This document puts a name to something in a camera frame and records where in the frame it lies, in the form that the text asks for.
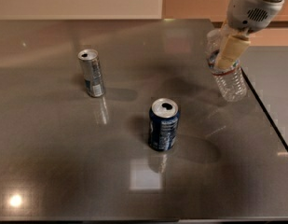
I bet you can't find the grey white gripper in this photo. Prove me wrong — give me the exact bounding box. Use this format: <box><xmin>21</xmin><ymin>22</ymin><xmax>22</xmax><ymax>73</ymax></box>
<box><xmin>215</xmin><ymin>0</ymin><xmax>285</xmax><ymax>70</ymax></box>

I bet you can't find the clear plastic water bottle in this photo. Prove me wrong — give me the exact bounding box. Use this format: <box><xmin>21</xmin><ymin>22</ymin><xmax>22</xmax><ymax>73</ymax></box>
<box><xmin>206</xmin><ymin>29</ymin><xmax>247</xmax><ymax>102</ymax></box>

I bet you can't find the blue soda can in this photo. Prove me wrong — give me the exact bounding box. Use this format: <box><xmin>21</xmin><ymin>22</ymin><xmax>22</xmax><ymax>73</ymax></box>
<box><xmin>148</xmin><ymin>98</ymin><xmax>180</xmax><ymax>151</ymax></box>

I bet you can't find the slim silver energy drink can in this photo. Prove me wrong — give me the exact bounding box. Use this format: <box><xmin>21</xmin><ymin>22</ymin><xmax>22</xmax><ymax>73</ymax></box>
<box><xmin>77</xmin><ymin>49</ymin><xmax>105</xmax><ymax>97</ymax></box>

